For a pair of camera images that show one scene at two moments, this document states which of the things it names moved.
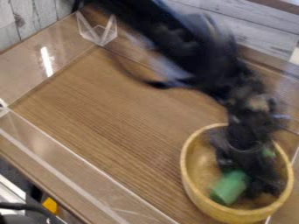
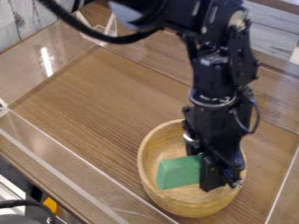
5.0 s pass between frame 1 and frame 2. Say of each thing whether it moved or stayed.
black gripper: moved
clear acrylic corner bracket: stayed
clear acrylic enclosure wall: stayed
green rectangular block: moved
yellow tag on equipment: stayed
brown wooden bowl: moved
